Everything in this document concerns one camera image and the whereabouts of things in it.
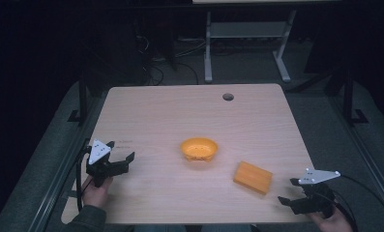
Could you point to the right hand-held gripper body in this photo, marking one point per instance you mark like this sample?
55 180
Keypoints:
317 199

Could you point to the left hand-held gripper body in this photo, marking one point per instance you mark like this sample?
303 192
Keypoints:
97 152

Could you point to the person's right hand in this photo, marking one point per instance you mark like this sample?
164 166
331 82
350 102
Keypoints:
336 224

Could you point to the person's left hand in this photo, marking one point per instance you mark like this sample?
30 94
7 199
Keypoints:
96 195

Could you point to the orange rectangular block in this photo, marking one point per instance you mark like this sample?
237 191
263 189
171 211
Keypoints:
252 177

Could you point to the black metal stand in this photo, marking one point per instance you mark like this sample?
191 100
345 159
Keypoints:
349 96
82 96

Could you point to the orange plastic bowl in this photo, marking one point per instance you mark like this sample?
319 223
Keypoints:
199 149

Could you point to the white metal table frame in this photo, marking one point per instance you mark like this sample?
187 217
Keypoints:
247 29

